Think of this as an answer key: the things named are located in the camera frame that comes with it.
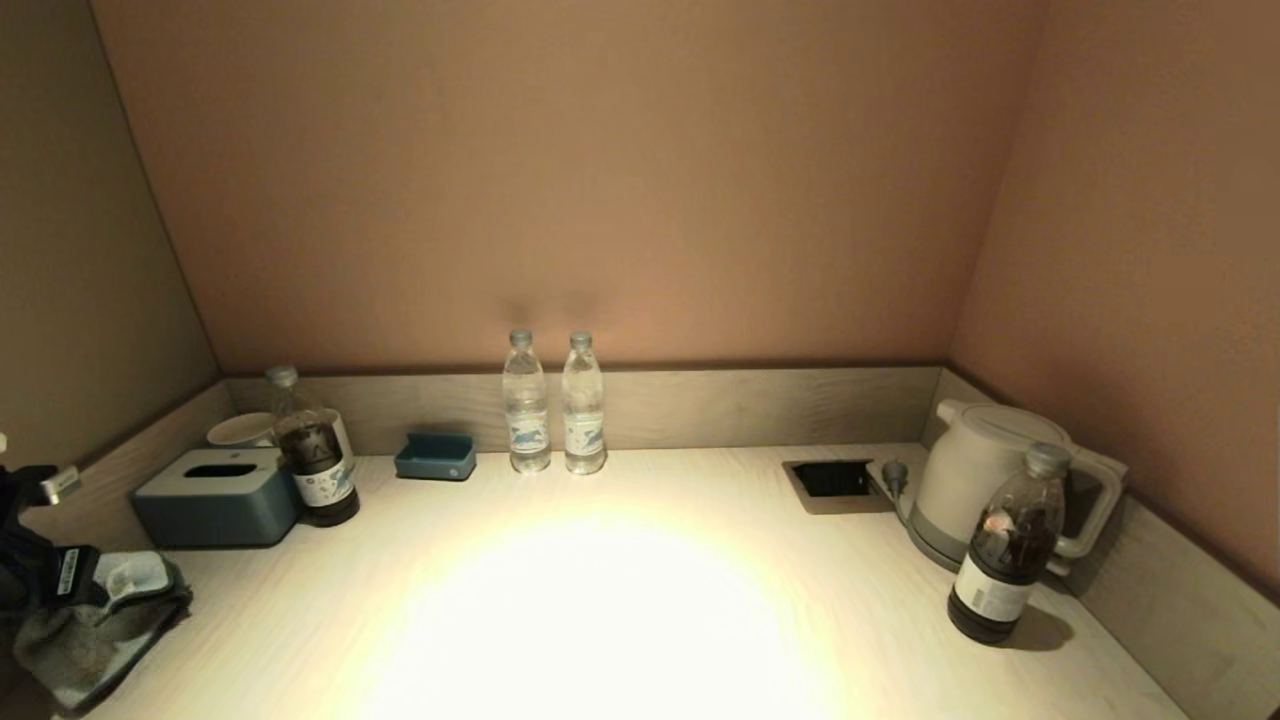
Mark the small blue tray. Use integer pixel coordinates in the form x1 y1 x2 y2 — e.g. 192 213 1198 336
394 432 478 482

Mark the dark drink bottle white label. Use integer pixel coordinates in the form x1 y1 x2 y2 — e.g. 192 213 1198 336
947 442 1073 644

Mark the white electric kettle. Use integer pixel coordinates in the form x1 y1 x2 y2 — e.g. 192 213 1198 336
912 399 1128 576

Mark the light blue cleaning cloth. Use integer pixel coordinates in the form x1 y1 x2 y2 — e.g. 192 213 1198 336
12 550 194 714

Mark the dark drink bottle patterned label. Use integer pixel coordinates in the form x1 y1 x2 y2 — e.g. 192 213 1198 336
266 366 362 529

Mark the clear water bottle blue label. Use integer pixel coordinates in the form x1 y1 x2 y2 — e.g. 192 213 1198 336
561 332 608 475
503 329 552 474

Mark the white ceramic cup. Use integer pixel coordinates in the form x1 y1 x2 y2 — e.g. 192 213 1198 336
206 409 357 453

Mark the blue grey tissue box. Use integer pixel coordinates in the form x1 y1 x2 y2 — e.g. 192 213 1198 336
132 448 302 550

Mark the recessed black power socket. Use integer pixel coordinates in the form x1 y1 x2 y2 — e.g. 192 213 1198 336
783 458 896 515

